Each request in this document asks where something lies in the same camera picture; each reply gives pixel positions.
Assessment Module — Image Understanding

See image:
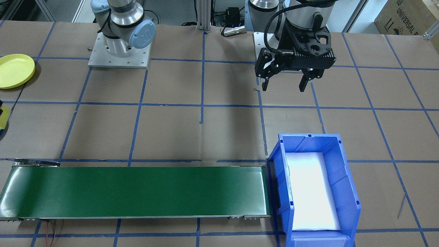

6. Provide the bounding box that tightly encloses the green conveyor belt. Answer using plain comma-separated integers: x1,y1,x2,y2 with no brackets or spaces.
0,158,271,222

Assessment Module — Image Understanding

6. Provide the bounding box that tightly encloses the red conveyor power wire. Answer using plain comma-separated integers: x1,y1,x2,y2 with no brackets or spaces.
45,219,66,247

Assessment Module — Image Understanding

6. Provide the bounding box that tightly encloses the silver cylindrical connector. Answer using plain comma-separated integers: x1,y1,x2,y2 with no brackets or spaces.
221,27,247,37

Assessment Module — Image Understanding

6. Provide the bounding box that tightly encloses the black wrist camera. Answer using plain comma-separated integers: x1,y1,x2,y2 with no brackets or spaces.
278,30,336,71

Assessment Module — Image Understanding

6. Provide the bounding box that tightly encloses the yellow foam block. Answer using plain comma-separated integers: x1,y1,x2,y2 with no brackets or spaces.
0,105,11,130

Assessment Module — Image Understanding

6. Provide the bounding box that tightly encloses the yellow plastic plate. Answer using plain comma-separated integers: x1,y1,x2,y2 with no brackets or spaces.
0,54,36,90

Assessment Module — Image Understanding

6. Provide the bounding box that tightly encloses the blue plastic storage bin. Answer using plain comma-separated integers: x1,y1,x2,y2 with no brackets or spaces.
269,133,361,247

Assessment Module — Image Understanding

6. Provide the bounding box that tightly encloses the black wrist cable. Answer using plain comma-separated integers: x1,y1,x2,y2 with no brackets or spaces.
264,0,335,55

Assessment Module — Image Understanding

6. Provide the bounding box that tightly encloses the brown cardboard box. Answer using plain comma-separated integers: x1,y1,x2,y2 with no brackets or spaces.
374,0,439,36

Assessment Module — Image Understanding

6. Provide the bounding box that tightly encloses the white square base plate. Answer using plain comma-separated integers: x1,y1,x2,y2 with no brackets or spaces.
88,33,152,69
253,32,280,64

